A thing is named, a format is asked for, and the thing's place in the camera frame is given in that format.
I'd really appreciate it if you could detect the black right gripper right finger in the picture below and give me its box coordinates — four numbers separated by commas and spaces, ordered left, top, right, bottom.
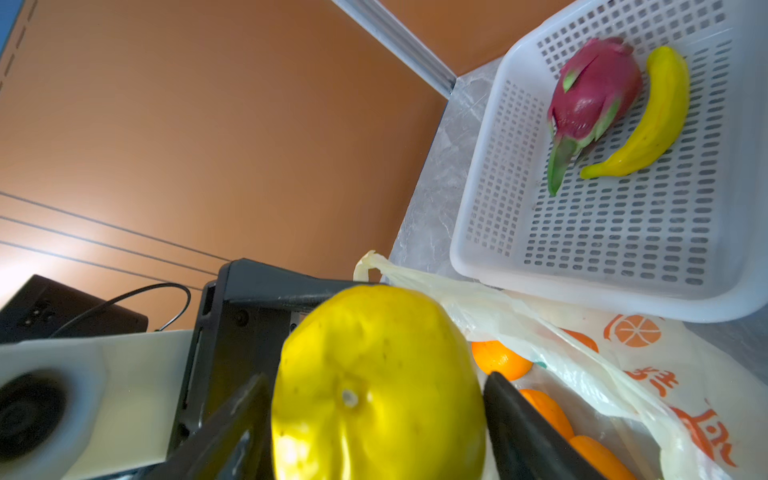
483, 372, 604, 480

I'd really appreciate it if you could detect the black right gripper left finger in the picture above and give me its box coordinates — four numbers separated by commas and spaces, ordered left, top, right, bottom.
143, 374, 273, 479

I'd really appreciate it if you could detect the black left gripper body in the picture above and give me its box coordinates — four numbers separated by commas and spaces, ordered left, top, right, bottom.
169, 259, 356, 451

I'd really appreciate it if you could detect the orange fruit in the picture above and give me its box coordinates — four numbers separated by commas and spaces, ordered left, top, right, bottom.
519, 389, 636, 480
470, 341, 533, 382

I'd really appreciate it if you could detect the yellow lemon fruit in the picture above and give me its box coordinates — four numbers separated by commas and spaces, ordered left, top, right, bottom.
271, 285, 487, 479

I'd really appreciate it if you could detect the translucent printed plastic bag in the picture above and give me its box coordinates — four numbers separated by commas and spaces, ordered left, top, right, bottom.
353, 252, 767, 479

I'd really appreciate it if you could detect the pink dragon fruit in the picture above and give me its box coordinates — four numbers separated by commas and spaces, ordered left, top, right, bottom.
547, 37, 643, 196

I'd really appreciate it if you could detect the yellow banana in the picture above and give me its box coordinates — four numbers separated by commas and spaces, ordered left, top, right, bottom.
580, 46, 691, 180

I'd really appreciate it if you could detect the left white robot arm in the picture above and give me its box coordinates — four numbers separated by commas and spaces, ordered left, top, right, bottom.
1, 259, 351, 479

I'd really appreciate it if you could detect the white perforated plastic basket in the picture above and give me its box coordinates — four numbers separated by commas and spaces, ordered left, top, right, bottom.
450, 1, 767, 323

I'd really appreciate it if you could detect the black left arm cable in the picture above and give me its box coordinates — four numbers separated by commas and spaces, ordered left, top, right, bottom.
47, 281, 193, 340

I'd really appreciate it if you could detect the aluminium corner post left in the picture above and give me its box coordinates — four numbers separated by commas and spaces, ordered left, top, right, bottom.
333, 0, 457, 99

